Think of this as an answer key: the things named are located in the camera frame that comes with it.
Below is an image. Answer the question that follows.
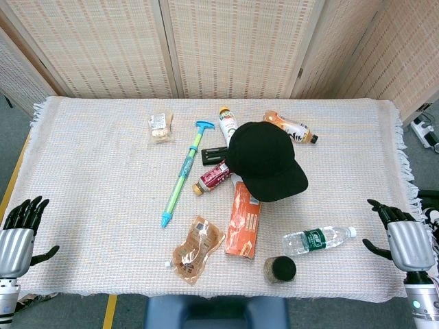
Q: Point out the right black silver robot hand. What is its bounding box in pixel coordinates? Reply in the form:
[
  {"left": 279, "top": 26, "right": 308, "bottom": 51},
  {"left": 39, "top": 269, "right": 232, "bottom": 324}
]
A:
[{"left": 361, "top": 198, "right": 437, "bottom": 275}]

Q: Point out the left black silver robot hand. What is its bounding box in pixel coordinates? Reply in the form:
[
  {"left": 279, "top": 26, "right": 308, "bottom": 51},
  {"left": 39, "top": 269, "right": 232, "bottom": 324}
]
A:
[{"left": 0, "top": 195, "right": 60, "bottom": 279}]

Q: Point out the black baseball cap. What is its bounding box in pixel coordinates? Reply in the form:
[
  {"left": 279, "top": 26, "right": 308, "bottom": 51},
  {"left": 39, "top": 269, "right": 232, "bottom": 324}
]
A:
[{"left": 224, "top": 121, "right": 309, "bottom": 203}]

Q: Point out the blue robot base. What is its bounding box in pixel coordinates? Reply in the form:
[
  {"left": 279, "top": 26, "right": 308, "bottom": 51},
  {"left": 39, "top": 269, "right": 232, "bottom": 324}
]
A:
[{"left": 143, "top": 295, "right": 289, "bottom": 329}]

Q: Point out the clear water bottle green label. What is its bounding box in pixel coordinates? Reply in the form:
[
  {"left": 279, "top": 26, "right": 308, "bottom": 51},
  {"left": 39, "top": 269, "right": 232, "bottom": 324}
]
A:
[{"left": 281, "top": 226, "right": 358, "bottom": 256}]

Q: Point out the pale woven fringed tablecloth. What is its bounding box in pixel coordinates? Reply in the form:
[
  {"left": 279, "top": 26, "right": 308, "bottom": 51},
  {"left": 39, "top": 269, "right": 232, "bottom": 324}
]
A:
[{"left": 29, "top": 95, "right": 423, "bottom": 300}]

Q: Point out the white power strip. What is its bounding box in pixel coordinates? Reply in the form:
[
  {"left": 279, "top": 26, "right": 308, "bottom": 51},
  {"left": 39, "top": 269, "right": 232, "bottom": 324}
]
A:
[{"left": 410, "top": 115, "right": 439, "bottom": 149}]

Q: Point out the glass jar black lid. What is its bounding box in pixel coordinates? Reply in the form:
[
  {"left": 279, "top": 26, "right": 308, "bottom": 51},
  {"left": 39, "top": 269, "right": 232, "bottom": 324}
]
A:
[{"left": 263, "top": 254, "right": 297, "bottom": 285}]

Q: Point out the orange tea bottle black cap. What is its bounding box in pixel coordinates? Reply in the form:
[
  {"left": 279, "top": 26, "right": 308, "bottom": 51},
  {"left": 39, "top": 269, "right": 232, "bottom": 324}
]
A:
[{"left": 263, "top": 110, "right": 320, "bottom": 145}]

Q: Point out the orange cardboard box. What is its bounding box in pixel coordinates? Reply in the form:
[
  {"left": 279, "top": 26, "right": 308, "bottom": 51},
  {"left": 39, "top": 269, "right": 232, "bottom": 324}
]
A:
[{"left": 224, "top": 181, "right": 263, "bottom": 260}]

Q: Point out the woven folding screen panel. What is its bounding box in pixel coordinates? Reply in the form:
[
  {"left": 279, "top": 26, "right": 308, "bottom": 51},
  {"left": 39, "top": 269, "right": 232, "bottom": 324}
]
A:
[
  {"left": 0, "top": 0, "right": 180, "bottom": 99},
  {"left": 0, "top": 26, "right": 56, "bottom": 116},
  {"left": 353, "top": 0, "right": 439, "bottom": 123},
  {"left": 290, "top": 0, "right": 390, "bottom": 101},
  {"left": 159, "top": 0, "right": 330, "bottom": 100}
]

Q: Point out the brown spouted drink pouch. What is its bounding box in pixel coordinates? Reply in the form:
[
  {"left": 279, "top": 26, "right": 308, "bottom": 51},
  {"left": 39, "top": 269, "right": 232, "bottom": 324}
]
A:
[{"left": 164, "top": 215, "right": 226, "bottom": 286}]

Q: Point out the green blue toy water pump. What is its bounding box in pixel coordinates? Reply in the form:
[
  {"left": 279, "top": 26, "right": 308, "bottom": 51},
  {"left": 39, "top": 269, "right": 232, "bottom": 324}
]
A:
[{"left": 161, "top": 120, "right": 216, "bottom": 228}]

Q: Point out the clear bag of snacks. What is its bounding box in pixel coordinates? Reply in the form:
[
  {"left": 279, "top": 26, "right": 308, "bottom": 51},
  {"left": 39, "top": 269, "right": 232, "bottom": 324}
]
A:
[{"left": 147, "top": 110, "right": 176, "bottom": 145}]

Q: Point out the red Costa coffee bottle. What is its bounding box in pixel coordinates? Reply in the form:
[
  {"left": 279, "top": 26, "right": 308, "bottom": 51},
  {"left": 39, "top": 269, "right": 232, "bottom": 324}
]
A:
[{"left": 191, "top": 158, "right": 234, "bottom": 197}]

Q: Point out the black stapler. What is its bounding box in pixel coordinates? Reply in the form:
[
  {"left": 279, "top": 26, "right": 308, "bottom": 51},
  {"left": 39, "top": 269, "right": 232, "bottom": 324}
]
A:
[{"left": 200, "top": 146, "right": 229, "bottom": 167}]

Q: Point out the white drink bottle orange cap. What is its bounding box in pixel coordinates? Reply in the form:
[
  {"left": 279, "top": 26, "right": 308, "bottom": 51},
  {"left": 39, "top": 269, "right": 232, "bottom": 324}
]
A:
[{"left": 218, "top": 106, "right": 239, "bottom": 147}]

